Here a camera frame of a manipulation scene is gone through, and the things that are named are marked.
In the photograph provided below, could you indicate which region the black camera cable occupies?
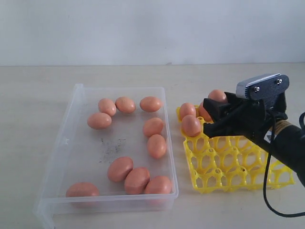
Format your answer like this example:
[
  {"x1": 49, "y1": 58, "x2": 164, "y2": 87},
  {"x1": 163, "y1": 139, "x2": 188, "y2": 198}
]
[{"x1": 263, "y1": 112, "x2": 305, "y2": 218}]

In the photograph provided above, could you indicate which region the brown egg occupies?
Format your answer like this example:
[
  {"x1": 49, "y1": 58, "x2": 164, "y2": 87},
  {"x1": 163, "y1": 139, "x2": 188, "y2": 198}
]
[
  {"x1": 65, "y1": 182, "x2": 100, "y2": 198},
  {"x1": 147, "y1": 134, "x2": 167, "y2": 159},
  {"x1": 182, "y1": 114, "x2": 202, "y2": 137},
  {"x1": 208, "y1": 89, "x2": 227, "y2": 103},
  {"x1": 107, "y1": 156, "x2": 133, "y2": 182},
  {"x1": 198, "y1": 102, "x2": 212, "y2": 122},
  {"x1": 115, "y1": 96, "x2": 136, "y2": 114},
  {"x1": 87, "y1": 113, "x2": 112, "y2": 130},
  {"x1": 140, "y1": 96, "x2": 163, "y2": 113},
  {"x1": 144, "y1": 176, "x2": 172, "y2": 194},
  {"x1": 98, "y1": 98, "x2": 117, "y2": 117},
  {"x1": 179, "y1": 103, "x2": 197, "y2": 120},
  {"x1": 124, "y1": 167, "x2": 150, "y2": 195},
  {"x1": 142, "y1": 117, "x2": 164, "y2": 137}
]

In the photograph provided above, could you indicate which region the yellow plastic egg tray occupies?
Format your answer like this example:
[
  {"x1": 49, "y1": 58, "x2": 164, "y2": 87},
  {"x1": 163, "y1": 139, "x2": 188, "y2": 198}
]
[{"x1": 176, "y1": 104, "x2": 296, "y2": 194}]

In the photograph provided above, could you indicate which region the clear plastic storage box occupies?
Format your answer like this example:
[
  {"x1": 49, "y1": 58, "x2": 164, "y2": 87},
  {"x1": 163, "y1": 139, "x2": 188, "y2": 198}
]
[{"x1": 33, "y1": 83, "x2": 179, "y2": 229}]

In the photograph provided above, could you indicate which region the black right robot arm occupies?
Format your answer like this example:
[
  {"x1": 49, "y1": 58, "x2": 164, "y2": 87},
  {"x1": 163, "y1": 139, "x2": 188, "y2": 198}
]
[{"x1": 203, "y1": 93, "x2": 305, "y2": 184}]

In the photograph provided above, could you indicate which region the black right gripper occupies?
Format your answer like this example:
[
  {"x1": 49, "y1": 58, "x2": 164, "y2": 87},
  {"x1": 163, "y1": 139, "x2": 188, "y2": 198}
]
[{"x1": 203, "y1": 92, "x2": 287, "y2": 148}]

